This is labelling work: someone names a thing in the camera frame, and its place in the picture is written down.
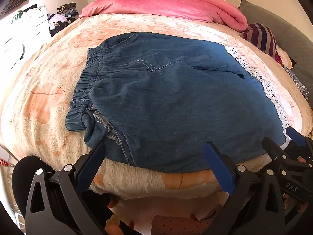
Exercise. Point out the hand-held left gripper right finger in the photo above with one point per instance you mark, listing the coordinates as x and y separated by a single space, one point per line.
218 169

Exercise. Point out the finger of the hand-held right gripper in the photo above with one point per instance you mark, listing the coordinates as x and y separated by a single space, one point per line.
276 151
297 137

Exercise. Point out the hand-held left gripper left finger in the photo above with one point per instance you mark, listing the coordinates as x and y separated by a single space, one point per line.
94 162

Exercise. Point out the blue denim pants lace trim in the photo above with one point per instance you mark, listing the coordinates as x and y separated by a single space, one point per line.
171 102

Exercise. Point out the floral patterned cloth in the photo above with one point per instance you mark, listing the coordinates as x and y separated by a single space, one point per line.
297 83

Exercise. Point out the brown dotted mat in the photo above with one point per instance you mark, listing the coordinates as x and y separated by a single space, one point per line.
176 226

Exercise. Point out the dark cloth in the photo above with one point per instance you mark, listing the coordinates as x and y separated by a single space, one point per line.
24 181

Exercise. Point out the peach patterned fleece blanket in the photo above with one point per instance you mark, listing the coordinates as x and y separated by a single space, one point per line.
49 78

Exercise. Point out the purple striped pillow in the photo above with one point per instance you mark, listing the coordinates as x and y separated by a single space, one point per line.
261 38

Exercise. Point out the pile of clothes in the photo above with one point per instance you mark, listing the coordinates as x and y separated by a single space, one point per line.
63 17

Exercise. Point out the white drawer cabinet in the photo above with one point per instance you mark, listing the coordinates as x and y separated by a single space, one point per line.
36 22

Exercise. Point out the pink comforter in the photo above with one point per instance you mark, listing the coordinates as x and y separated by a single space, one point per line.
159 7

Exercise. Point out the black wall television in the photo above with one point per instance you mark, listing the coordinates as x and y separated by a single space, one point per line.
14 2

